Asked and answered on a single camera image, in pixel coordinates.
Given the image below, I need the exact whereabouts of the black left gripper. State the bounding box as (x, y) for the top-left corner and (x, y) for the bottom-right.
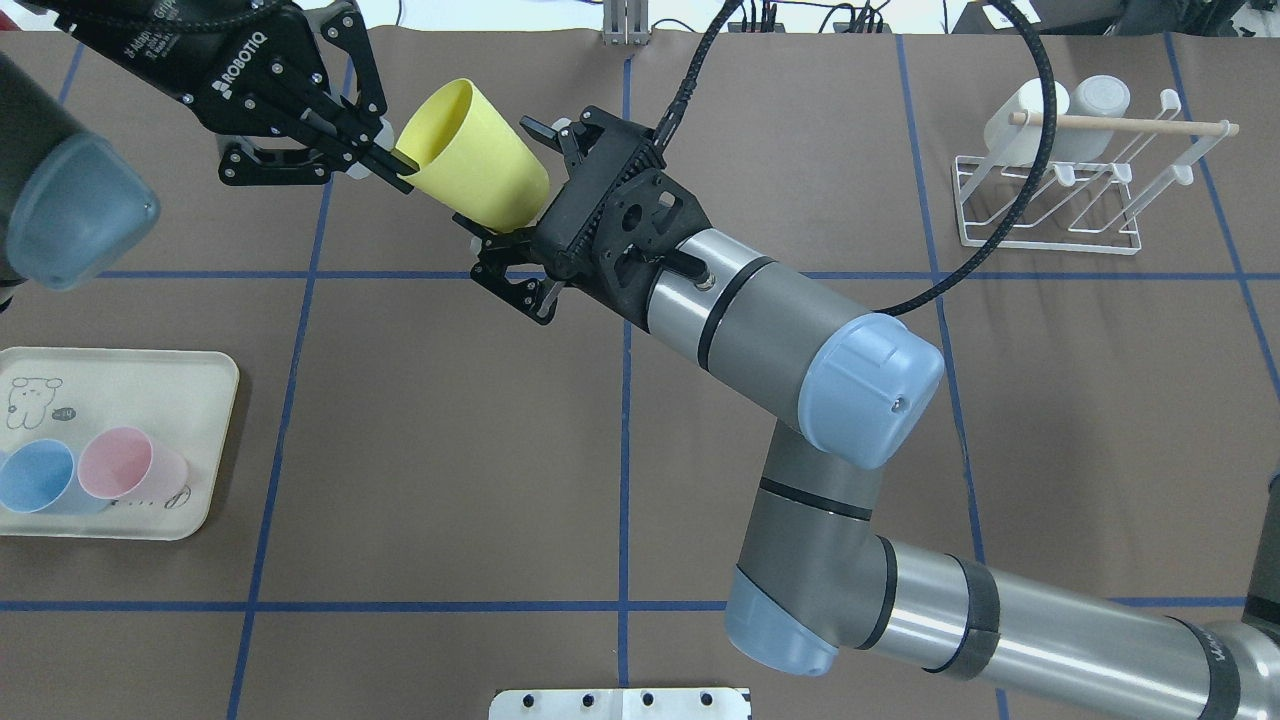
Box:
(60, 1), (420, 193)

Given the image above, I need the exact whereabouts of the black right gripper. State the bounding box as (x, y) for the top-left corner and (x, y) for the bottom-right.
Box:
(452, 106), (713, 325)

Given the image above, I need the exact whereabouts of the yellow cup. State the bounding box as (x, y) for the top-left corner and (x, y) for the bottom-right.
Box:
(396, 78), (550, 233)

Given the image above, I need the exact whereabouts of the white ikea cup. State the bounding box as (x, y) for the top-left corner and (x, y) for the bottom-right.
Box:
(983, 78), (1071, 167)

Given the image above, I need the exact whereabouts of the grey ikea cup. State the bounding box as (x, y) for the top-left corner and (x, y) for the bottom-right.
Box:
(1051, 74), (1132, 163)

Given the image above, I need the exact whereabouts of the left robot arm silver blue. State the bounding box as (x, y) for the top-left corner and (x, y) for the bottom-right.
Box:
(1, 1), (419, 307)

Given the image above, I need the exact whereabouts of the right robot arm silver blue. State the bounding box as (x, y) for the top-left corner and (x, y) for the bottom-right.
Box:
(454, 106), (1277, 719)

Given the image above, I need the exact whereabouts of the pink cup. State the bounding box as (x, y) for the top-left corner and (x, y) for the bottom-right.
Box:
(77, 427), (189, 502)

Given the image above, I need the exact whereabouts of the blue cup tray middle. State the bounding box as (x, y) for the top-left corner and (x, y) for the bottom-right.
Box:
(1, 439), (111, 516)

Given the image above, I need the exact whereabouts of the cream serving tray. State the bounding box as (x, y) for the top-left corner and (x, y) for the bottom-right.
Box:
(1, 347), (241, 541)

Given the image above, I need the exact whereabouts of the black box with label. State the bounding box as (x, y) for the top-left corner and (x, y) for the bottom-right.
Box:
(950, 1), (1126, 35)

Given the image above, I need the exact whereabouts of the aluminium frame post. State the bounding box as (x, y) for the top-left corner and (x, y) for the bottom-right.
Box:
(599, 0), (652, 47)

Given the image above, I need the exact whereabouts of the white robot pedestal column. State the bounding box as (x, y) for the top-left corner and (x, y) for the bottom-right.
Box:
(488, 687), (754, 719)

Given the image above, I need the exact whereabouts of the white wire cup rack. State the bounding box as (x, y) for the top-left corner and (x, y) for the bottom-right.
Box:
(952, 79), (1240, 256)

